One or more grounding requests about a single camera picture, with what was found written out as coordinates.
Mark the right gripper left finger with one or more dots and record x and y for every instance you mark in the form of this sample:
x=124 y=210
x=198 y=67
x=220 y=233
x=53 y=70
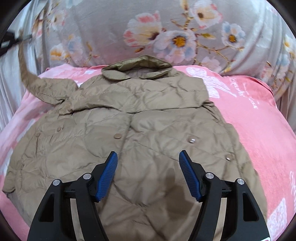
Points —
x=53 y=218

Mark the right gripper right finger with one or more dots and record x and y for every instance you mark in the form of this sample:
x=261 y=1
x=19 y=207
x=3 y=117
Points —
x=243 y=218

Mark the tan quilted puffer jacket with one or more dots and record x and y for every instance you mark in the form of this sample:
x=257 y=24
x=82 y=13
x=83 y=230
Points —
x=147 y=112

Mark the silver satin bed sheet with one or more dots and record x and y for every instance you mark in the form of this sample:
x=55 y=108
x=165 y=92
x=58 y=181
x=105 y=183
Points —
x=26 y=24

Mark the pink floral blanket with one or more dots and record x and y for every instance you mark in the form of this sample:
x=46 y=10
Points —
x=245 y=102

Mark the grey floral duvet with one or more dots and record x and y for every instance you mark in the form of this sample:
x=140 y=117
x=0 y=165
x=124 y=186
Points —
x=227 y=37

